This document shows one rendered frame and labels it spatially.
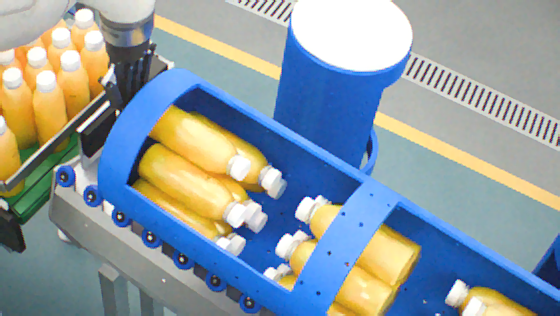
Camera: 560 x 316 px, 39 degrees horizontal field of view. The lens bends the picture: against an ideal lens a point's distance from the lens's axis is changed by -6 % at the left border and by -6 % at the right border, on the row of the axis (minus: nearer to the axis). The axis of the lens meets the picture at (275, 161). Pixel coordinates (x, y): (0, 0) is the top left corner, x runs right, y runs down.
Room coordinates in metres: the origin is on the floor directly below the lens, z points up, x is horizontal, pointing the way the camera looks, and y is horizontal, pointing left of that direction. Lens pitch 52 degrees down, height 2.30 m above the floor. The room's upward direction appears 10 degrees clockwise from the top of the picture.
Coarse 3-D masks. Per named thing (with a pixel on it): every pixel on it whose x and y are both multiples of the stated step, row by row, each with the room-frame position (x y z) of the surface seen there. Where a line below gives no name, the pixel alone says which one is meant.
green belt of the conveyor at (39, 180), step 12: (36, 144) 1.02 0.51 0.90; (72, 144) 1.04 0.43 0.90; (24, 156) 0.98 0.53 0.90; (48, 156) 0.99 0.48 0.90; (60, 156) 1.00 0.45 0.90; (72, 156) 1.01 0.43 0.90; (36, 168) 0.96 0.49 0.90; (48, 168) 0.96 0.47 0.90; (36, 180) 0.93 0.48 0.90; (48, 180) 0.94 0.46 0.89; (24, 192) 0.89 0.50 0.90; (36, 192) 0.90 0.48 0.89; (48, 192) 0.92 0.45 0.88; (12, 204) 0.86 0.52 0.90; (24, 204) 0.87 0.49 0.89; (36, 204) 0.88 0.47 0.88; (24, 216) 0.85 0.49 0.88
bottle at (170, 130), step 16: (176, 112) 0.93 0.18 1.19; (160, 128) 0.90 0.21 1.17; (176, 128) 0.90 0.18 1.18; (192, 128) 0.90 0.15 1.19; (208, 128) 0.91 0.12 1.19; (176, 144) 0.88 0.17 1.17; (192, 144) 0.87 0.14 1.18; (208, 144) 0.87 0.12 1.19; (224, 144) 0.88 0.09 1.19; (192, 160) 0.86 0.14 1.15; (208, 160) 0.85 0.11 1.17; (224, 160) 0.86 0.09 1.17
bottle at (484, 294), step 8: (464, 288) 0.72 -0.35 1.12; (472, 288) 0.72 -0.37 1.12; (480, 288) 0.72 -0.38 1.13; (488, 288) 0.72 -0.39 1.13; (464, 296) 0.71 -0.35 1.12; (472, 296) 0.70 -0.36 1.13; (480, 296) 0.70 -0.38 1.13; (488, 296) 0.70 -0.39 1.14; (496, 296) 0.70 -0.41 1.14; (504, 296) 0.71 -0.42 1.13; (456, 304) 0.70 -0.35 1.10; (464, 304) 0.69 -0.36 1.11; (488, 304) 0.68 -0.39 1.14; (504, 304) 0.69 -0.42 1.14; (512, 304) 0.69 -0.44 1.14; (520, 312) 0.68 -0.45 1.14; (528, 312) 0.68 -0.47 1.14
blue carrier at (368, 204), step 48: (144, 96) 0.92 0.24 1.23; (192, 96) 1.06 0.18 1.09; (144, 144) 0.93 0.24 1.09; (288, 144) 0.97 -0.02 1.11; (288, 192) 0.93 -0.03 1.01; (336, 192) 0.91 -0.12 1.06; (384, 192) 0.82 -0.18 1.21; (192, 240) 0.73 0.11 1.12; (336, 240) 0.71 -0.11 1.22; (432, 240) 0.83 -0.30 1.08; (240, 288) 0.68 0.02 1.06; (336, 288) 0.64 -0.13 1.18; (432, 288) 0.78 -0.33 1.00; (528, 288) 0.74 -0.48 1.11
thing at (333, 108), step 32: (288, 32) 1.37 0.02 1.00; (288, 64) 1.34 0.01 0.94; (320, 64) 1.27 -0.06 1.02; (288, 96) 1.32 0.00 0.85; (320, 96) 1.27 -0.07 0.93; (352, 96) 1.26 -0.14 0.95; (288, 128) 1.30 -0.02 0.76; (320, 128) 1.26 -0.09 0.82; (352, 128) 1.27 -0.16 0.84; (352, 160) 1.28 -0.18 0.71
